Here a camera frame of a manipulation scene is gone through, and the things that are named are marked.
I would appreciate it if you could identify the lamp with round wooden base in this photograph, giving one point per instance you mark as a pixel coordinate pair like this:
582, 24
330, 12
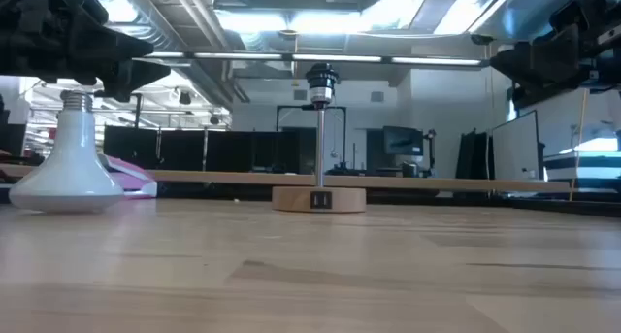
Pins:
317, 199

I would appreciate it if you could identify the black stand frame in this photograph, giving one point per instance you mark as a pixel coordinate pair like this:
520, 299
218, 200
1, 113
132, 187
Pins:
335, 108

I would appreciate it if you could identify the black aluminium frame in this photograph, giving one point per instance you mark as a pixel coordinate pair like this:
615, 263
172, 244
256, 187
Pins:
436, 198

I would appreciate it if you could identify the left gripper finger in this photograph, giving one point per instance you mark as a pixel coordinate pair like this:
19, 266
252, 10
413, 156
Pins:
140, 75
128, 45

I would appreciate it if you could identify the white board panel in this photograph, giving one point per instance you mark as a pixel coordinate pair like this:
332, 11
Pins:
514, 148

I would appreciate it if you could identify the black partition wall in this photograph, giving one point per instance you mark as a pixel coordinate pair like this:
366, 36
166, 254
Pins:
233, 151

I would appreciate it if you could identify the light wooden desk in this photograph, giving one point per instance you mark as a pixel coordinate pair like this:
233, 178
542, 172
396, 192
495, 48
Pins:
412, 182

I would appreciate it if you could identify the long ceiling light strip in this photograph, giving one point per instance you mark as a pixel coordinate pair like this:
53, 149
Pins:
349, 58

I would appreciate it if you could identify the pink stapler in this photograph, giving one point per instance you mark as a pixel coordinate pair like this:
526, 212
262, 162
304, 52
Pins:
133, 177

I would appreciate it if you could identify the black ceiling camera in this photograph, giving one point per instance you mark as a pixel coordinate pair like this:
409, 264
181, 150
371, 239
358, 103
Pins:
481, 39

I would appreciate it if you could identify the grey wall vent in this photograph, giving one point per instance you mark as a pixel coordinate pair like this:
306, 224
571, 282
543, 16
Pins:
377, 96
300, 95

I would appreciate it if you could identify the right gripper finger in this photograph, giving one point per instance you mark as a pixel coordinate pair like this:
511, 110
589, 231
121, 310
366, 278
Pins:
516, 63
560, 54

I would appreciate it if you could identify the black white striped box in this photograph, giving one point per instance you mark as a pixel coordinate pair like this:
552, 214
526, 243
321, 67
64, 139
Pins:
582, 170

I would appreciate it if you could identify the white flood lightbulb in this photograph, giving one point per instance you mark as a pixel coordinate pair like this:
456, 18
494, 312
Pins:
68, 168

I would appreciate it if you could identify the black computer monitor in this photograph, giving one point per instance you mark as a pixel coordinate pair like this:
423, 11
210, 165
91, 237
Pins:
402, 141

